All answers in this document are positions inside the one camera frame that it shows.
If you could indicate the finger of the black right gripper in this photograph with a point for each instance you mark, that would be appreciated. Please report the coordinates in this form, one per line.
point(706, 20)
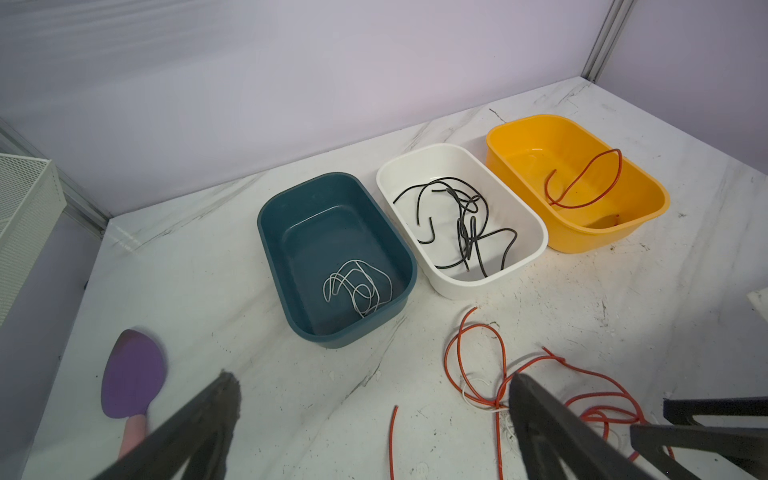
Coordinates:
point(682, 412)
point(745, 447)

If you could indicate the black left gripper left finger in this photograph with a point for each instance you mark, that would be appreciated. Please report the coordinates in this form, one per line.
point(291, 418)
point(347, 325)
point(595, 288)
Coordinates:
point(194, 442)

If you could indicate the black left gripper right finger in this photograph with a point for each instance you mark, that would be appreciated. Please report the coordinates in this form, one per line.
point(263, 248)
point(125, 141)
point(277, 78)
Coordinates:
point(551, 437)

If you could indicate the white work glove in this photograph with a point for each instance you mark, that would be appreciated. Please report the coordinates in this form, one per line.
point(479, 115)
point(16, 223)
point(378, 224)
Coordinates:
point(759, 299)

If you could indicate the teal plastic bin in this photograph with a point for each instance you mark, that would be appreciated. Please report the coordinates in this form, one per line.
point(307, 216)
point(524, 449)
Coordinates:
point(340, 267)

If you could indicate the yellow plastic bin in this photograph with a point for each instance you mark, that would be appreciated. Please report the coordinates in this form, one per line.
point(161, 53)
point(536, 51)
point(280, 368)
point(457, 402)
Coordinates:
point(588, 194)

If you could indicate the white plastic bin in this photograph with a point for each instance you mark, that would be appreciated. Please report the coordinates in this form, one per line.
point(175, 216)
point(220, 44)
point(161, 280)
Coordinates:
point(467, 229)

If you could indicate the white mesh two-tier shelf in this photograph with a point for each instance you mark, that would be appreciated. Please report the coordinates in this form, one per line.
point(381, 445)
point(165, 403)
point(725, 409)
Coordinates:
point(32, 201)

